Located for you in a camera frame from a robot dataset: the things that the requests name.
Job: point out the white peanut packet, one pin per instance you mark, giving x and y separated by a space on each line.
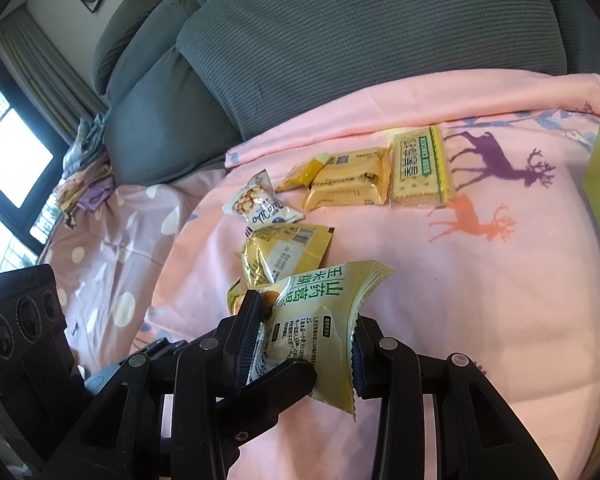
260 205

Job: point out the grey ribbed cushion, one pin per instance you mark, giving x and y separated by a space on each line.
355 35

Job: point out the green-striped cracker packet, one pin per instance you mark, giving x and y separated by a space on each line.
420 170

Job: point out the grey curtain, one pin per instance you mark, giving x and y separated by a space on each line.
55 70

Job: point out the golden yellow packet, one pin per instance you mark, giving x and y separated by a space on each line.
350 180

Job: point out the lilac spotted sheet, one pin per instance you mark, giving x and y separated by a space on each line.
130 240

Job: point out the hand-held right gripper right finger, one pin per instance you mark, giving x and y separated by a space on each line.
357 370

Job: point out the grey sofa cushions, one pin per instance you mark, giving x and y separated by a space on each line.
145 95

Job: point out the pale yellow green-print packet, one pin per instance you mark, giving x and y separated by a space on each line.
320 320

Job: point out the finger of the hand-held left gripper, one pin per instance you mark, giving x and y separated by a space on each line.
280 380
155 347

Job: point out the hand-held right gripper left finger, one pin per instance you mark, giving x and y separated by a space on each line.
242 355

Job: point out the pile of folded clothes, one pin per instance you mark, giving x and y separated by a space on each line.
82 165

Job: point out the pink deer-print blanket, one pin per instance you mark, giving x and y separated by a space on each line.
455 285

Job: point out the yellow barcode packet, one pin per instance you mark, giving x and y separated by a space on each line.
290 250

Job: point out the small yellow packet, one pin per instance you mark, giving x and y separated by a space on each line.
297 175

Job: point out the window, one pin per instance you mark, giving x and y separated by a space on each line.
10 145

